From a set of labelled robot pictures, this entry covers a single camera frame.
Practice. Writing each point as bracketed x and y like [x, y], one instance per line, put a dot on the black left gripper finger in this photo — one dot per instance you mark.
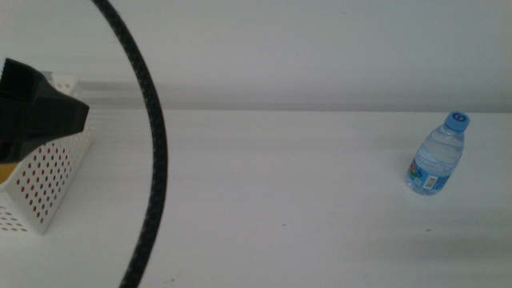
[36, 112]

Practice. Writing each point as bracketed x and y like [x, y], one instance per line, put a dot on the clear water bottle blue cap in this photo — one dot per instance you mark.
[437, 160]

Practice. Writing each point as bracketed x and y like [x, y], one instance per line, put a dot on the white perforated plastic basket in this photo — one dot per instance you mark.
[48, 180]

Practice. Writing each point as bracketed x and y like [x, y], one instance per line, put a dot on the yellow tea bottle green label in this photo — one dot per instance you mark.
[7, 173]

